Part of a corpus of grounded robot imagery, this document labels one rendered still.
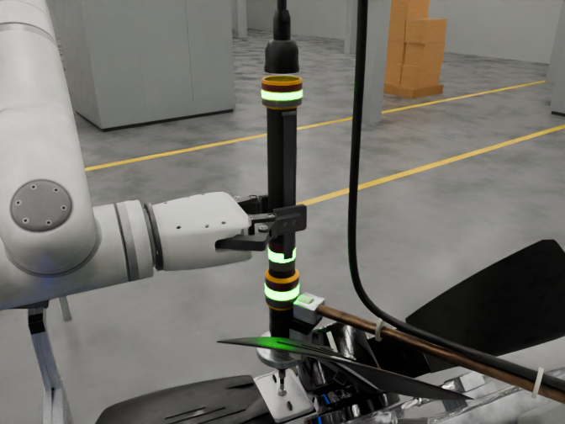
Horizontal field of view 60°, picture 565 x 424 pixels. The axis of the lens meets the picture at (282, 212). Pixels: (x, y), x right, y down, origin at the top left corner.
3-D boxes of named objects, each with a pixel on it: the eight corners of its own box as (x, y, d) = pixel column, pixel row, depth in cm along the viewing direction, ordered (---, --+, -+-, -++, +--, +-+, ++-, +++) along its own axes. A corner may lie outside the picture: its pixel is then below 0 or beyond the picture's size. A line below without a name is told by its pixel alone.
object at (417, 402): (386, 421, 75) (509, 370, 96) (395, 419, 74) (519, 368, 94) (381, 406, 76) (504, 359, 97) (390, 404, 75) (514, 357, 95)
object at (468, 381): (468, 388, 89) (486, 383, 86) (448, 397, 86) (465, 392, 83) (462, 374, 90) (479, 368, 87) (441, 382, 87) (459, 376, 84)
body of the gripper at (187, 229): (139, 248, 58) (229, 230, 62) (155, 293, 50) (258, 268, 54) (130, 189, 55) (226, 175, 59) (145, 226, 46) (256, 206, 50)
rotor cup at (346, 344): (374, 404, 81) (346, 327, 85) (417, 392, 68) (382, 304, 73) (294, 432, 75) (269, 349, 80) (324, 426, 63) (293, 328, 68)
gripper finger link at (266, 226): (250, 238, 56) (303, 227, 58) (261, 251, 53) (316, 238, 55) (250, 212, 54) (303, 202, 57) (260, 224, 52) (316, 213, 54)
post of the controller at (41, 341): (60, 389, 114) (43, 320, 106) (45, 392, 113) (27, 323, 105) (60, 379, 117) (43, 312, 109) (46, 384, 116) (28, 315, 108)
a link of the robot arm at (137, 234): (122, 257, 57) (148, 251, 58) (133, 296, 50) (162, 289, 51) (111, 190, 54) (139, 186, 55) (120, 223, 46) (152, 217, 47)
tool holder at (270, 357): (330, 351, 67) (332, 290, 63) (304, 383, 62) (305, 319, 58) (274, 329, 72) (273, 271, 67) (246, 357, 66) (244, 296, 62)
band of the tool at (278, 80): (308, 104, 54) (308, 77, 52) (288, 112, 50) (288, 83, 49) (275, 100, 56) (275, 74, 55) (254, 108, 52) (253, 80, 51)
